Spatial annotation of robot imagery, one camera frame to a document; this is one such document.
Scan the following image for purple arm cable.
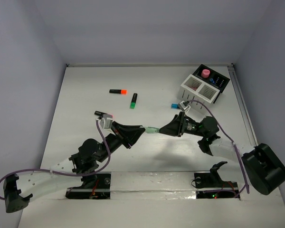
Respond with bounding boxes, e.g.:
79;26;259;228
180;99;250;198
0;118;111;200

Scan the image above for green highlighter black body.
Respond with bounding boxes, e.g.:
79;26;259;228
130;93;138;109

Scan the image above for blue highlighter black body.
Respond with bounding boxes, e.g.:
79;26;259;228
171;104;180;109

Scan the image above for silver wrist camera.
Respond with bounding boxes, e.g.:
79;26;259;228
97;114;113;131
178;101;191;113

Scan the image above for black slotted organizer box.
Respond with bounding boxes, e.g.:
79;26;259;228
193;64;230;103

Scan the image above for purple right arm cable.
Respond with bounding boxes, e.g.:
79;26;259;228
180;99;250;198

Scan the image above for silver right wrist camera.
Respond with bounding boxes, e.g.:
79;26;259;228
178;101;191;113

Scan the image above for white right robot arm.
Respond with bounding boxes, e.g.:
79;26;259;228
159;111;285;195

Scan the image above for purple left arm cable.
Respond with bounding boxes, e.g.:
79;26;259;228
0;118;111;200

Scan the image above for white slotted organizer box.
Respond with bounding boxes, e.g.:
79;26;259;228
177;74;219;108

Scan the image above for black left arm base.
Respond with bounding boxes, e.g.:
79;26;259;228
65;172;111;200

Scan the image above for orange highlighter black body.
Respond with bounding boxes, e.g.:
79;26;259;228
109;89;127;95

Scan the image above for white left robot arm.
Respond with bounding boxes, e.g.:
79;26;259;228
3;119;145;213

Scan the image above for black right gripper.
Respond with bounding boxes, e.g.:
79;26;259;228
157;111;206;137

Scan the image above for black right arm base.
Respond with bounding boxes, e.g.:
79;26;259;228
191;161;238;189

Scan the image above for green folding marker pen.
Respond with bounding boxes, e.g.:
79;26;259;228
145;127;159;133

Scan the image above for pink highlighter black body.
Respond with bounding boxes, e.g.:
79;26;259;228
94;111;113;119

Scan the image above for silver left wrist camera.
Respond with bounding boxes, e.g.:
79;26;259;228
97;114;113;131

